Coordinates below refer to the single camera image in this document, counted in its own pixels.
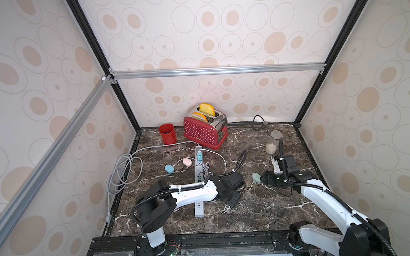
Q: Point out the red metal cup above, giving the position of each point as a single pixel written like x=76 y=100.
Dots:
x=168 y=134

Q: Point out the rear yellow toast slice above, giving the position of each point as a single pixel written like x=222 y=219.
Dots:
x=207 y=109

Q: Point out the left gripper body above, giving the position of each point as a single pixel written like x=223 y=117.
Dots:
x=232 y=198

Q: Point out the front yellow toast slice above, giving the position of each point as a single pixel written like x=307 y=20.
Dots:
x=199 y=116

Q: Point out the white power strip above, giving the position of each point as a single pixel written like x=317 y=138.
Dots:
x=199 y=206

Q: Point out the red toaster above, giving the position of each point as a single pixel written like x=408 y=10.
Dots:
x=211 y=134

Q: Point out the horizontal aluminium rail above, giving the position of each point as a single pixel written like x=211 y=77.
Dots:
x=219 y=70

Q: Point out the pink earbud case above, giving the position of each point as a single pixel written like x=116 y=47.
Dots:
x=187 y=161

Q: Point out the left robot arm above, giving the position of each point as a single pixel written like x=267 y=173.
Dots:
x=154 y=207

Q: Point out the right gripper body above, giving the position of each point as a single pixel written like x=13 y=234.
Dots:
x=268 y=179

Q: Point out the green earbud case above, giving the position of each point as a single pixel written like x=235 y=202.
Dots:
x=257 y=178

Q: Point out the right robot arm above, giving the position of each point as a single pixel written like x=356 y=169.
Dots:
x=358 y=234

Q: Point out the blue earbud case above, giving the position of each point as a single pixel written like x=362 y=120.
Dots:
x=169 y=169

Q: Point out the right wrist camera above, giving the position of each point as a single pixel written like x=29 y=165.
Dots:
x=276 y=166

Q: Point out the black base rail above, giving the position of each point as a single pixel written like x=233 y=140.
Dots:
x=268 y=243

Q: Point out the yellow toast slice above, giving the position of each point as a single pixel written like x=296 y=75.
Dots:
x=207 y=109
x=199 y=116

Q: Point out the left aluminium rail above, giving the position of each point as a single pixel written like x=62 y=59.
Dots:
x=23 y=198

